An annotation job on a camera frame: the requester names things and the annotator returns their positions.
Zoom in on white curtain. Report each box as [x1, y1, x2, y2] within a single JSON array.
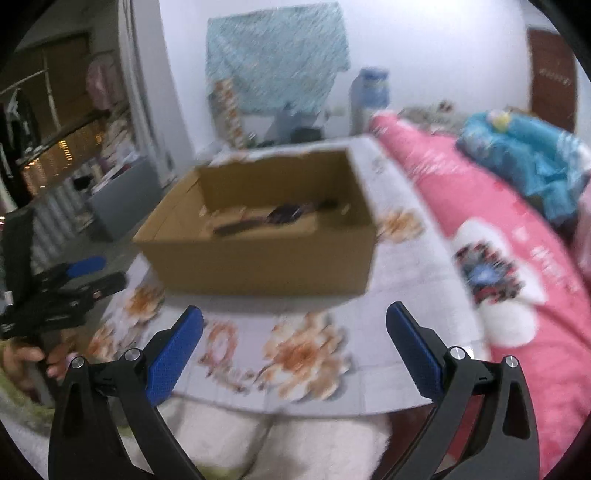
[[117, 0, 195, 190]]

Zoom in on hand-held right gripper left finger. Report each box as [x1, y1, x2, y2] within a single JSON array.
[[48, 305, 206, 480]]

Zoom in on black hanging garment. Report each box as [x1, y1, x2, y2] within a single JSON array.
[[0, 99, 40, 204]]

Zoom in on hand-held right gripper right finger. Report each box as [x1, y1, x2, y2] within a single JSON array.
[[385, 301, 541, 480]]

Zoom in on pile of pale packets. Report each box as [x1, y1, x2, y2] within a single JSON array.
[[99, 111, 144, 167]]

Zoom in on white water dispenser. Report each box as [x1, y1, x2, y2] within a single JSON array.
[[351, 106, 377, 137]]

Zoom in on olive grey cloth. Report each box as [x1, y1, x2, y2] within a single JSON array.
[[402, 102, 467, 123]]

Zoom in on brown cardboard box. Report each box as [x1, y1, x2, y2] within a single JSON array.
[[132, 141, 379, 298]]

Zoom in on teal patterned hanging cloth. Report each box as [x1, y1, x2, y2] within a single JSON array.
[[205, 2, 349, 114]]

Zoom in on person's left hand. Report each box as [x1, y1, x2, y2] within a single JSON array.
[[0, 342, 75, 407]]

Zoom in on green fluffy mat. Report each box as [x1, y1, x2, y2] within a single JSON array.
[[0, 369, 56, 418]]

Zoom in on orange checkered cloth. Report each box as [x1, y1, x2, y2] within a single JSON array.
[[212, 78, 247, 148]]

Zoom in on blue printed blanket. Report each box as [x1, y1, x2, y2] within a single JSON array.
[[457, 111, 587, 217]]

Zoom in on blue water jug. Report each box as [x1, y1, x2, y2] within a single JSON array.
[[353, 67, 391, 109]]

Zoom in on white fleece blanket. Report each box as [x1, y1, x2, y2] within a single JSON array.
[[124, 401, 393, 480]]

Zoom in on smartwatch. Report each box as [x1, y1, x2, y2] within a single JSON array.
[[212, 198, 340, 237]]

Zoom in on grey storage box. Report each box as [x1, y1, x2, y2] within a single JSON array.
[[88, 157, 162, 243]]

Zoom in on pink floral blanket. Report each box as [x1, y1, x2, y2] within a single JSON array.
[[369, 111, 591, 480]]

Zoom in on light pink cloth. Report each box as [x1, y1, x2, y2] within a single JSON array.
[[573, 185, 591, 259]]

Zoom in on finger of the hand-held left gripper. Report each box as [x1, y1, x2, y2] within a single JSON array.
[[32, 255, 107, 294], [9, 271, 129, 335]]

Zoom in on brown wooden door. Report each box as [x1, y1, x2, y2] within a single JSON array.
[[526, 28, 580, 134]]

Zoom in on pink hanging clothes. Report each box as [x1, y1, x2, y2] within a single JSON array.
[[85, 53, 121, 112]]

